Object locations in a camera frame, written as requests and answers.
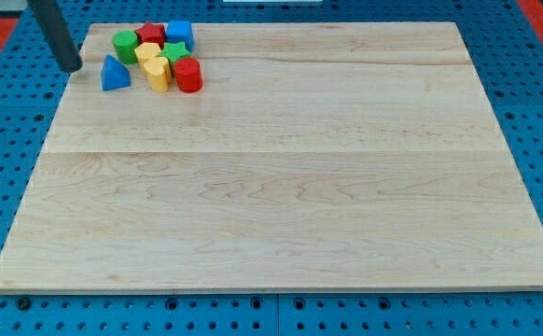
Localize light wooden board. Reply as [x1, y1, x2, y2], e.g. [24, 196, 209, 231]
[0, 21, 543, 295]

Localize yellow heart block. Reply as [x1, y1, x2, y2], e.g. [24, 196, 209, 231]
[143, 56, 172, 92]

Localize red cylinder block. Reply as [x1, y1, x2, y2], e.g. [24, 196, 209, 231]
[174, 57, 203, 93]

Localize green star block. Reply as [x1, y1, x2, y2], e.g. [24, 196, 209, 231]
[159, 41, 191, 69]

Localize blue cube block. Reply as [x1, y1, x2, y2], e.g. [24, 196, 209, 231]
[165, 21, 195, 51]

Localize yellow hexagon block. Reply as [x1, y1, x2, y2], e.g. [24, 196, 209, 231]
[134, 42, 161, 71]

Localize red star block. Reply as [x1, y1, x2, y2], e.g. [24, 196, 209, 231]
[134, 21, 166, 49]

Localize blue triangle block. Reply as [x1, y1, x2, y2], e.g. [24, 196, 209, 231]
[101, 54, 132, 91]

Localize green cylinder block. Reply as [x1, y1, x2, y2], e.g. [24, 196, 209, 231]
[112, 30, 138, 64]

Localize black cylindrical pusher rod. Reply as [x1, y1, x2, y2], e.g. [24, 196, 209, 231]
[27, 0, 83, 73]

